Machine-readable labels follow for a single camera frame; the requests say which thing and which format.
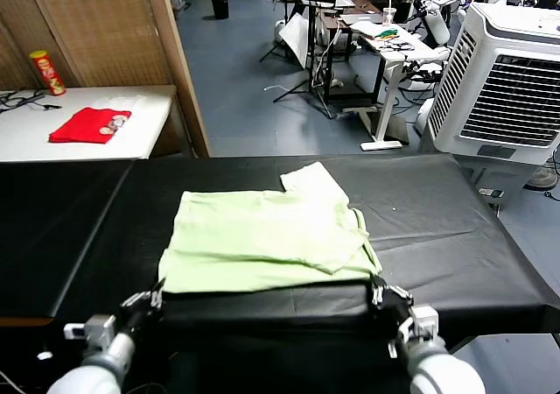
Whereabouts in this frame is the red folded shirt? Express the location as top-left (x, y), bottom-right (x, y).
top-left (48, 107), bottom-right (132, 144)

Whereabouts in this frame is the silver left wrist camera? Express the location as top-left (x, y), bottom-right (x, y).
top-left (64, 314), bottom-right (117, 347)

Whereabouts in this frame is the white humanoid robot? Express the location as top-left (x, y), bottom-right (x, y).
top-left (409, 0), bottom-right (517, 49)

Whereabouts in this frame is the light green t-shirt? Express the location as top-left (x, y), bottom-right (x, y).
top-left (157, 161), bottom-right (382, 293)

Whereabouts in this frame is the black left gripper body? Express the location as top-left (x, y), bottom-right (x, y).
top-left (115, 305), bottom-right (164, 338)

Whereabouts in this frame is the wooden partition screen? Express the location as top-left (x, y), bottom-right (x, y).
top-left (0, 0), bottom-right (210, 158)

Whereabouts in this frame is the black cable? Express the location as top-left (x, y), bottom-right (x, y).
top-left (0, 88), bottom-right (62, 114)

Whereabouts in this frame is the white air cooler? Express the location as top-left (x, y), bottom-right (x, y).
top-left (422, 2), bottom-right (560, 202)

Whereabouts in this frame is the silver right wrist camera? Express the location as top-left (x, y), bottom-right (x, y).
top-left (388, 305), bottom-right (439, 359)

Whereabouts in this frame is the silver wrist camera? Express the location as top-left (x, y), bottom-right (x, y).
top-left (64, 314), bottom-right (117, 347)
top-left (388, 305), bottom-right (439, 359)

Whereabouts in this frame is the white panel board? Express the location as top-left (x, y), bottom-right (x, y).
top-left (279, 12), bottom-right (310, 69)

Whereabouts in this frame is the red yellow chips can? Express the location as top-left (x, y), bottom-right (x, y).
top-left (29, 50), bottom-right (67, 96)

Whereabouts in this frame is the white side table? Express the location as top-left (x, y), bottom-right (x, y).
top-left (0, 85), bottom-right (178, 163)

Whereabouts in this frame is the grey laptop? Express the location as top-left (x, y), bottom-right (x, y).
top-left (340, 11), bottom-right (384, 25)

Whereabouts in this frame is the white office desk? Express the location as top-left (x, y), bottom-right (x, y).
top-left (347, 17), bottom-right (452, 151)

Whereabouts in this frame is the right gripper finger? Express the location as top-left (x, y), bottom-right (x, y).
top-left (387, 285), bottom-right (413, 304)
top-left (369, 278), bottom-right (387, 306)

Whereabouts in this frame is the black tripod stand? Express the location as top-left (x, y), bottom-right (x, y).
top-left (260, 0), bottom-right (338, 106)

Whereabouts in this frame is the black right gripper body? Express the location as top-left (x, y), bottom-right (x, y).
top-left (378, 301), bottom-right (415, 332)

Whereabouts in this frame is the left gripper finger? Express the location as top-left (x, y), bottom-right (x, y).
top-left (122, 292), bottom-right (153, 310)
top-left (150, 278), bottom-right (166, 308)

